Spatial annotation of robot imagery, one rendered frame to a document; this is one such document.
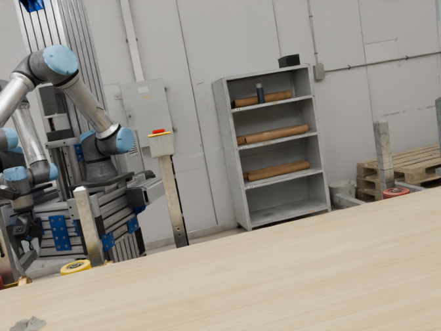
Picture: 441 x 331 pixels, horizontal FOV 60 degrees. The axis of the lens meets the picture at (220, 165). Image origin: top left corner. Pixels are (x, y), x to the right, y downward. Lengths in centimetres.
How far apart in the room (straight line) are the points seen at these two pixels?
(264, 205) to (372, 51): 211
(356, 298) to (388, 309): 6
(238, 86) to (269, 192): 118
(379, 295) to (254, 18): 376
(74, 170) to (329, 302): 158
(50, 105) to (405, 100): 400
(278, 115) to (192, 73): 102
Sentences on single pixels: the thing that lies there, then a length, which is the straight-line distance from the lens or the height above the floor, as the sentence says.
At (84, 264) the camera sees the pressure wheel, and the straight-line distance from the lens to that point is 116.
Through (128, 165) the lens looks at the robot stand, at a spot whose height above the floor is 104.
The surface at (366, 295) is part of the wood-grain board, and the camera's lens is 74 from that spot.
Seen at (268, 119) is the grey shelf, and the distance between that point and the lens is 417.
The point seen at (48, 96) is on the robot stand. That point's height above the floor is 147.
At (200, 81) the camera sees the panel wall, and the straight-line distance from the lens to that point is 401.
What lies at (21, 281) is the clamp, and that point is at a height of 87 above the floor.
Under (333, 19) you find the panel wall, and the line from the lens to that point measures 465.
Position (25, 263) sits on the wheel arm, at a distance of 155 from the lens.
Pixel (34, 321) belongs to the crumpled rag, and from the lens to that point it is 90.
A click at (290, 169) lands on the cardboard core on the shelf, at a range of 396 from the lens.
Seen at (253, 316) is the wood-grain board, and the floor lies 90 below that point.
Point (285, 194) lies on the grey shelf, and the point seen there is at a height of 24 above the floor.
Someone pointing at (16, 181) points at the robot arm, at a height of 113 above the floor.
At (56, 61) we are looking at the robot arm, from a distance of 158.
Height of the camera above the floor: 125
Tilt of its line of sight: 8 degrees down
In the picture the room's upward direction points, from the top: 10 degrees counter-clockwise
